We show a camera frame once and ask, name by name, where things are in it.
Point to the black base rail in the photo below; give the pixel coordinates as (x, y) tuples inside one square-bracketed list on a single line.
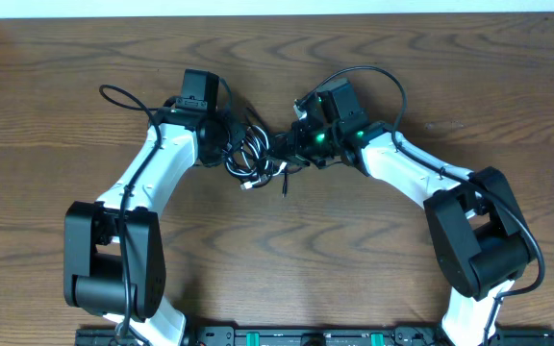
[(401, 335)]

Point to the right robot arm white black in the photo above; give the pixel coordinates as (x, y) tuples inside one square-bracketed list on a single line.
[(480, 238)]

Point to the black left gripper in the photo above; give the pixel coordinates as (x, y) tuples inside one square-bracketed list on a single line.
[(239, 129)]

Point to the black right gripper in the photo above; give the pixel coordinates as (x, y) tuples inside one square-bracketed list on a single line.
[(296, 149)]

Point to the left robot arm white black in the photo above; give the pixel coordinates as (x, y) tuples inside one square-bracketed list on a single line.
[(114, 263)]

